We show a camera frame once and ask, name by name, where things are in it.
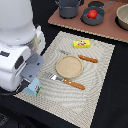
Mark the woven beige placemat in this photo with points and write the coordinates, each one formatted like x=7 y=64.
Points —
x=69 y=103

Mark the red toy tomato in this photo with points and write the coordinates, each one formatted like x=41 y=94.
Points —
x=92 y=14

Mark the wooden handled toy knife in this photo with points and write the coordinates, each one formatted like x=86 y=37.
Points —
x=80 y=56

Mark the light blue milk carton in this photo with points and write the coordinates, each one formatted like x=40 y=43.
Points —
x=33 y=88

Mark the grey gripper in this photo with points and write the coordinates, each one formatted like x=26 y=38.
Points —
x=33 y=65

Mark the cream sink bowl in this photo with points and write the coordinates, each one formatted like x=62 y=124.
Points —
x=122 y=14

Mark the grey frying pan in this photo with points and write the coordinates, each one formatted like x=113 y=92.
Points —
x=100 y=13

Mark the grey cooking pot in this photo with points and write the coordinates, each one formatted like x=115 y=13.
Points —
x=68 y=8

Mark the wooden toy stove board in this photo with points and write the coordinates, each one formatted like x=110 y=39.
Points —
x=108 y=28

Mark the wooden handled toy fork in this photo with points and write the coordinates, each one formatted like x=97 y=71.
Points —
x=66 y=81

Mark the round wooden plate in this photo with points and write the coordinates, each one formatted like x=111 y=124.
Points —
x=69 y=66

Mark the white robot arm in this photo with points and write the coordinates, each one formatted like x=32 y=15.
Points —
x=21 y=44

